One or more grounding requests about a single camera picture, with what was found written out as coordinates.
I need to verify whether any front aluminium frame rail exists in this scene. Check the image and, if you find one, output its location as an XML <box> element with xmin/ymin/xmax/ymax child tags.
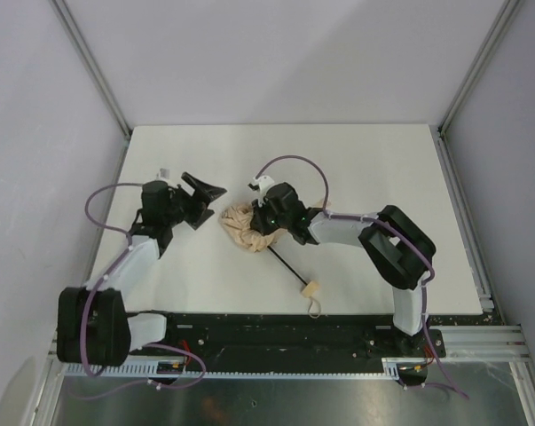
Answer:
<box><xmin>47</xmin><ymin>325</ymin><xmax>528</xmax><ymax>360</ymax></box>

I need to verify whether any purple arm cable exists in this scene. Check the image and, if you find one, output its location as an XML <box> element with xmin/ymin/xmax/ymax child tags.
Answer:
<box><xmin>67</xmin><ymin>182</ymin><xmax>208</xmax><ymax>401</ymax></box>
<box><xmin>253</xmin><ymin>154</ymin><xmax>470</xmax><ymax>398</ymax></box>

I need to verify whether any left aluminium frame post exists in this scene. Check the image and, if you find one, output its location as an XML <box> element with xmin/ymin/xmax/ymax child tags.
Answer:
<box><xmin>49</xmin><ymin>0</ymin><xmax>133</xmax><ymax>143</ymax></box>

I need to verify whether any right aluminium frame post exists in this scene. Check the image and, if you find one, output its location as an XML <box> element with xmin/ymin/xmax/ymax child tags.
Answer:
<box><xmin>437</xmin><ymin>0</ymin><xmax>523</xmax><ymax>134</ymax></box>

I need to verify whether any beige and black folding umbrella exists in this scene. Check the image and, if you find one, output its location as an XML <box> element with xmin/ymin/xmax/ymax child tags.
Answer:
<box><xmin>219</xmin><ymin>203</ymin><xmax>322</xmax><ymax>319</ymax></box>

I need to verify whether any grey slotted cable duct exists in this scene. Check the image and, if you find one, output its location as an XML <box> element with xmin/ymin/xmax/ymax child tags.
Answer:
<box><xmin>63</xmin><ymin>359</ymin><xmax>410</xmax><ymax>382</ymax></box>

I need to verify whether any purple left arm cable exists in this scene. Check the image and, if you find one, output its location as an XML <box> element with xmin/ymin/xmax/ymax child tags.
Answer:
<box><xmin>67</xmin><ymin>182</ymin><xmax>208</xmax><ymax>401</ymax></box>

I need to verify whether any aluminium frame post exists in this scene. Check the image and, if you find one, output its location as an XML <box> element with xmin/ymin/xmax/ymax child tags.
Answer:
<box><xmin>437</xmin><ymin>0</ymin><xmax>523</xmax><ymax>134</ymax></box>
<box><xmin>49</xmin><ymin>0</ymin><xmax>133</xmax><ymax>143</ymax></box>

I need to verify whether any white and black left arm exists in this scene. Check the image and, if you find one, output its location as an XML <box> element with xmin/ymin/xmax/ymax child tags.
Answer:
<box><xmin>57</xmin><ymin>172</ymin><xmax>227</xmax><ymax>376</ymax></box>

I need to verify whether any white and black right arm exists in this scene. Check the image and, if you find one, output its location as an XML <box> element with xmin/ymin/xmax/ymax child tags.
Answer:
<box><xmin>248</xmin><ymin>176</ymin><xmax>437</xmax><ymax>336</ymax></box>

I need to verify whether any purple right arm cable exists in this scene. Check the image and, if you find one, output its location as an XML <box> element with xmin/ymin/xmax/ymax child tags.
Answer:
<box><xmin>253</xmin><ymin>154</ymin><xmax>470</xmax><ymax>398</ymax></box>

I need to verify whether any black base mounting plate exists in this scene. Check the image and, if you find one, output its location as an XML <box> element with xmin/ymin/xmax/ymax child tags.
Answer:
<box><xmin>134</xmin><ymin>313</ymin><xmax>446</xmax><ymax>375</ymax></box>

